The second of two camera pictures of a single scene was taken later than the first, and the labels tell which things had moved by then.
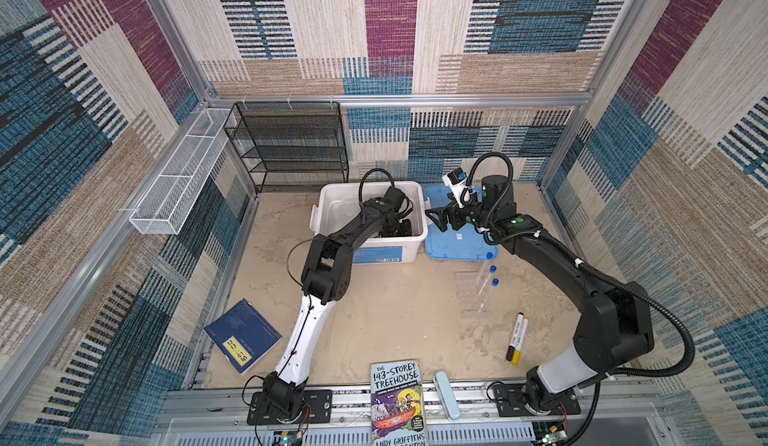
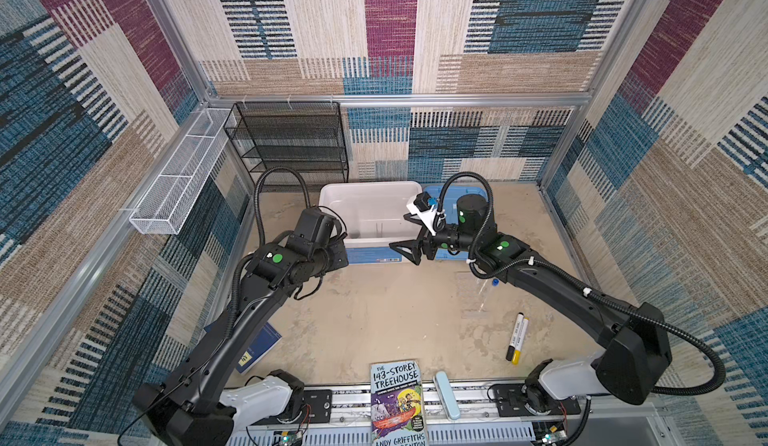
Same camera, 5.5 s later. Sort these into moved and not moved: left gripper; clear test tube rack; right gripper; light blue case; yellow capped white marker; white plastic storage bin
Moved: left gripper; right gripper
Not moved: light blue case; clear test tube rack; white plastic storage bin; yellow capped white marker
